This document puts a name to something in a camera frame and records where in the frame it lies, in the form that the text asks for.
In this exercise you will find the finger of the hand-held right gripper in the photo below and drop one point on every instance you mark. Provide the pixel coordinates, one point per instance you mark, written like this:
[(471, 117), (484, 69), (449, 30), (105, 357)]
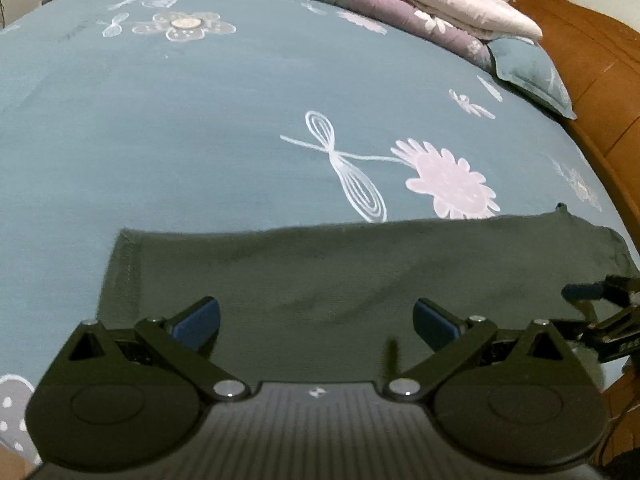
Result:
[(610, 290), (617, 325)]

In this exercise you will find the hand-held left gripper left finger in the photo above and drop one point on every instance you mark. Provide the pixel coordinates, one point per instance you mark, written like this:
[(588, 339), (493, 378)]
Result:
[(197, 322)]

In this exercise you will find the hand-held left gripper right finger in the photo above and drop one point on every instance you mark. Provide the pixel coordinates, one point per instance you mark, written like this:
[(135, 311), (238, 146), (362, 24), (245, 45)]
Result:
[(435, 322)]

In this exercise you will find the dark green pants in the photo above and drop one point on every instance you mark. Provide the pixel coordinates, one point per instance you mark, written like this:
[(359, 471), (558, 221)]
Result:
[(310, 270)]

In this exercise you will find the blue floral bed sheet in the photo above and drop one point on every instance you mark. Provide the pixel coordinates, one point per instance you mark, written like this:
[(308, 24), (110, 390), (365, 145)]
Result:
[(175, 120)]

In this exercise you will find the wooden headboard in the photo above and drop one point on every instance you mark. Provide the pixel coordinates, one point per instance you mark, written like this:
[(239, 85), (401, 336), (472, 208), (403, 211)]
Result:
[(600, 85)]

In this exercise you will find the blue floral pillow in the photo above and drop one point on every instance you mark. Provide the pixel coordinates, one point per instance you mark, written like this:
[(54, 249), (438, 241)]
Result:
[(530, 72)]

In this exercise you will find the pink folded quilt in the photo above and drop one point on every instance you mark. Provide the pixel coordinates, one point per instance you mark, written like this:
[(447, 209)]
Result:
[(475, 7)]

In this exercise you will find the purple floral folded quilt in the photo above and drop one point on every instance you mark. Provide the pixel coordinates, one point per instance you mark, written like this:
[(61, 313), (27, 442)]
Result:
[(390, 10)]

